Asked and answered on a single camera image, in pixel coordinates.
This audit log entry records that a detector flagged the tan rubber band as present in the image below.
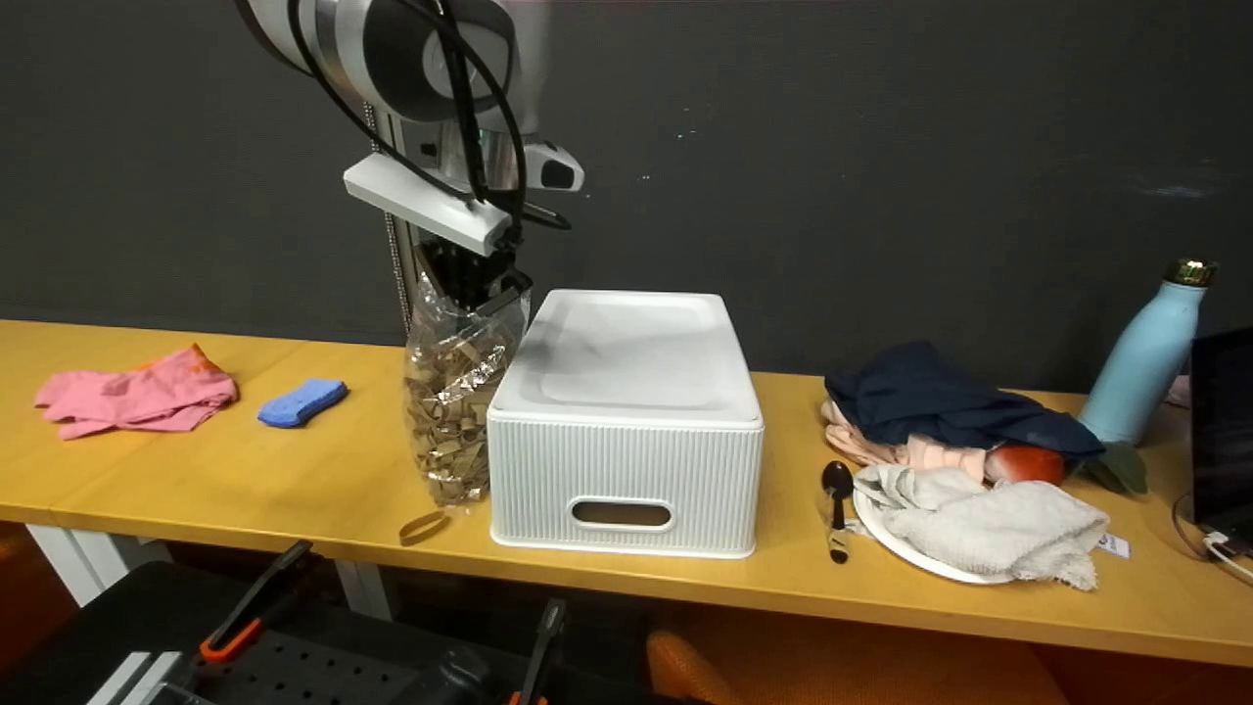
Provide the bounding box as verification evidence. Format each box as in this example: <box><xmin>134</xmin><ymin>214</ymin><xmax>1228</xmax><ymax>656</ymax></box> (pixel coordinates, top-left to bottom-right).
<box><xmin>397</xmin><ymin>510</ymin><xmax>453</xmax><ymax>547</ymax></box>

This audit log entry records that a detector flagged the black clamp with orange handle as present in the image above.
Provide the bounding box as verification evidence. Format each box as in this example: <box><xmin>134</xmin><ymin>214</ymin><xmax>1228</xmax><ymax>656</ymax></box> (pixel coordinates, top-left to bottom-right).
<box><xmin>505</xmin><ymin>594</ymin><xmax>570</xmax><ymax>705</ymax></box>
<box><xmin>197</xmin><ymin>536</ymin><xmax>317</xmax><ymax>664</ymax></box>

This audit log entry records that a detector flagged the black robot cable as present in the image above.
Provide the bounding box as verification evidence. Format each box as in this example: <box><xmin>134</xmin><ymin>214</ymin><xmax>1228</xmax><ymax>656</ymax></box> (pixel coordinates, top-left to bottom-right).
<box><xmin>283</xmin><ymin>0</ymin><xmax>577</xmax><ymax>258</ymax></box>

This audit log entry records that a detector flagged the light grey towel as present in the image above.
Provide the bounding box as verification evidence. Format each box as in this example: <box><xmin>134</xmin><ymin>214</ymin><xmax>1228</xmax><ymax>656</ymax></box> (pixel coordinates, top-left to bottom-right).
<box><xmin>852</xmin><ymin>461</ymin><xmax>1111</xmax><ymax>594</ymax></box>

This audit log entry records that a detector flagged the blue sponge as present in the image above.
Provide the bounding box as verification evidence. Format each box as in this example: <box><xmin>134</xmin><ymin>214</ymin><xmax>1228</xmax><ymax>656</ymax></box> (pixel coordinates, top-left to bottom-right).
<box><xmin>254</xmin><ymin>376</ymin><xmax>354</xmax><ymax>429</ymax></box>

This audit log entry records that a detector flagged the pale pink cloth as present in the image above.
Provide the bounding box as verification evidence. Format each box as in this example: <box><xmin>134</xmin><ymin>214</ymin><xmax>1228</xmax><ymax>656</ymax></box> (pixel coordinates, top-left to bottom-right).
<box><xmin>817</xmin><ymin>397</ymin><xmax>998</xmax><ymax>485</ymax></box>

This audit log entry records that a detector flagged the white plastic basket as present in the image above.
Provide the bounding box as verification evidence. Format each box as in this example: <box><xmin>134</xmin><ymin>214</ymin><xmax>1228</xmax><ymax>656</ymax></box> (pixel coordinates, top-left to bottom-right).
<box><xmin>485</xmin><ymin>287</ymin><xmax>769</xmax><ymax>565</ymax></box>

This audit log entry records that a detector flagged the navy blue cloth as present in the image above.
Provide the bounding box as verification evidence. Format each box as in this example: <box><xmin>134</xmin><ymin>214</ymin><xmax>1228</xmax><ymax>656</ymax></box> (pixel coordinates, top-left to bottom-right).
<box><xmin>825</xmin><ymin>339</ymin><xmax>1108</xmax><ymax>461</ymax></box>

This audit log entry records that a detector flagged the dark green cloth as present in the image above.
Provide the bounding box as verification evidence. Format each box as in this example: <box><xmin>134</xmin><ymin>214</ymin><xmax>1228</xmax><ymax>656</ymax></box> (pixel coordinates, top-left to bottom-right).
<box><xmin>1090</xmin><ymin>441</ymin><xmax>1152</xmax><ymax>496</ymax></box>

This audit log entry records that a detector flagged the white table leg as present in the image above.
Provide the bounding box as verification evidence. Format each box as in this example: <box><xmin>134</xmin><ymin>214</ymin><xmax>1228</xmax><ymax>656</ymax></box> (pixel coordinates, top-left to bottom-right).
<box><xmin>23</xmin><ymin>522</ymin><xmax>134</xmax><ymax>612</ymax></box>
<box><xmin>329</xmin><ymin>555</ymin><xmax>397</xmax><ymax>623</ymax></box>

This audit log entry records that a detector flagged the red round object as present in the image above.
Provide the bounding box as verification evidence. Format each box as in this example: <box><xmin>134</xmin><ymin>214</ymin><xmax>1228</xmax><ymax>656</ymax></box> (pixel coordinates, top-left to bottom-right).
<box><xmin>988</xmin><ymin>441</ymin><xmax>1074</xmax><ymax>488</ymax></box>

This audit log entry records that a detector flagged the white plate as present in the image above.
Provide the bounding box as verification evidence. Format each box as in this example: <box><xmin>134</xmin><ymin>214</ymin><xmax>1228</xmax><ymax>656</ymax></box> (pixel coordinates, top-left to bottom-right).
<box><xmin>850</xmin><ymin>474</ymin><xmax>1032</xmax><ymax>589</ymax></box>

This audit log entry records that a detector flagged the white cable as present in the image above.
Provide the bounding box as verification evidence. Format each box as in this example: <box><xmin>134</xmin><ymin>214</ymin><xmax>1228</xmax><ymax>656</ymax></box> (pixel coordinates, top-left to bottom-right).
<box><xmin>1169</xmin><ymin>500</ymin><xmax>1253</xmax><ymax>585</ymax></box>

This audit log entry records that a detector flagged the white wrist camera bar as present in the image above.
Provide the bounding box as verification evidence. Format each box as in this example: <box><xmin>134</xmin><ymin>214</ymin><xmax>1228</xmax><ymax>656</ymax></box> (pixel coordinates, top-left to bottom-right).
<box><xmin>341</xmin><ymin>149</ymin><xmax>517</xmax><ymax>261</ymax></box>

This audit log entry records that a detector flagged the black spoon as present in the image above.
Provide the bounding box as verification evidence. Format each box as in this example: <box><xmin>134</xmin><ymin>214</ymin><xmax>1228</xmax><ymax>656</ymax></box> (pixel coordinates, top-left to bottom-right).
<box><xmin>817</xmin><ymin>457</ymin><xmax>857</xmax><ymax>568</ymax></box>

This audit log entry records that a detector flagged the light blue water bottle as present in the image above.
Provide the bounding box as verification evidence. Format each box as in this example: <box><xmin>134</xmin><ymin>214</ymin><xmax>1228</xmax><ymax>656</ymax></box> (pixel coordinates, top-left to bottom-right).
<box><xmin>1075</xmin><ymin>254</ymin><xmax>1212</xmax><ymax>450</ymax></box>

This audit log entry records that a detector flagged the black perforated cart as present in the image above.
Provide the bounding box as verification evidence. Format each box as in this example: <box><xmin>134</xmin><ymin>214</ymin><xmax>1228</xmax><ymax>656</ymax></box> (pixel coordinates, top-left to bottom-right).
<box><xmin>0</xmin><ymin>560</ymin><xmax>656</xmax><ymax>705</ymax></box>

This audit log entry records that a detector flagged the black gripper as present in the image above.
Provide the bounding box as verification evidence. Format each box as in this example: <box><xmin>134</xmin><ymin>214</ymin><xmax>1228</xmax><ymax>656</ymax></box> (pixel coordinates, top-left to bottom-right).
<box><xmin>414</xmin><ymin>230</ymin><xmax>538</xmax><ymax>316</ymax></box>

